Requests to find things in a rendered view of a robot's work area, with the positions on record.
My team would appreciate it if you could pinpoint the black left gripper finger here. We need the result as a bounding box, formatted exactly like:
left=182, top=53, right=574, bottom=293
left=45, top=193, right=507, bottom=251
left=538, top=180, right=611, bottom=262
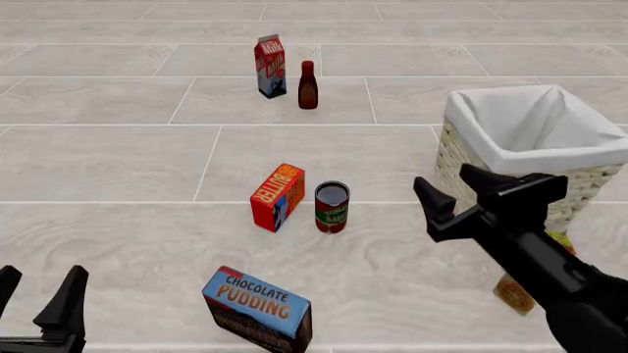
left=32, top=265, right=90, bottom=341
left=0, top=265, right=24, bottom=318

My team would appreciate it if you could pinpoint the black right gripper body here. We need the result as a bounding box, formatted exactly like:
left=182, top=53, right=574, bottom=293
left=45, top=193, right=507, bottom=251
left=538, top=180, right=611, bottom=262
left=425, top=173, right=569, bottom=244

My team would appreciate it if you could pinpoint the red tomato sauce can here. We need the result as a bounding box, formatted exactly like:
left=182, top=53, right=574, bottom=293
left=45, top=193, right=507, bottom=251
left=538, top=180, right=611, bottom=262
left=314, top=179, right=351, bottom=235

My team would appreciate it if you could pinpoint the wicker basket with white liner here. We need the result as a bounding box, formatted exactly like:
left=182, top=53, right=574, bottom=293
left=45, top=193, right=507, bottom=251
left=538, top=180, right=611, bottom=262
left=434, top=84, right=628, bottom=233

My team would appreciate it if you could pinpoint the dark red sauce bottle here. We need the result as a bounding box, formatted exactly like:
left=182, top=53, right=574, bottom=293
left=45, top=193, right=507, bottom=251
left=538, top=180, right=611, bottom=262
left=297, top=59, right=320, bottom=111

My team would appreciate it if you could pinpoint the blue chocolate pudding box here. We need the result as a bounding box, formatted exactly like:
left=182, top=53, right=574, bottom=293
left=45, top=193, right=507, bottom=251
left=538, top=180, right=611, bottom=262
left=201, top=265, right=314, bottom=353

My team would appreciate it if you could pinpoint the red white milk carton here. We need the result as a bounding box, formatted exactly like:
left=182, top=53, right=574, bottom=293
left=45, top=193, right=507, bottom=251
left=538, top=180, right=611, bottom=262
left=253, top=33, right=288, bottom=100

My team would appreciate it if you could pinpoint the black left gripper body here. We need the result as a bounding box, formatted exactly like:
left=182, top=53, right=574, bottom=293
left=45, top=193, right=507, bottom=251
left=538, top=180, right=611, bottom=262
left=0, top=332, right=87, bottom=353

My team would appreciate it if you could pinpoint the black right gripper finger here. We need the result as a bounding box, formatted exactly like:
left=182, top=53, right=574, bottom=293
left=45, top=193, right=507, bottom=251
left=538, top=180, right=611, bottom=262
left=413, top=176, right=457, bottom=225
left=458, top=163, right=522, bottom=209

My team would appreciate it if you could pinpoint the red orange butter box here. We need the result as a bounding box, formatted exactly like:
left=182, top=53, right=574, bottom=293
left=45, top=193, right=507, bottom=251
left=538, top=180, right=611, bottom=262
left=249, top=162, right=306, bottom=233

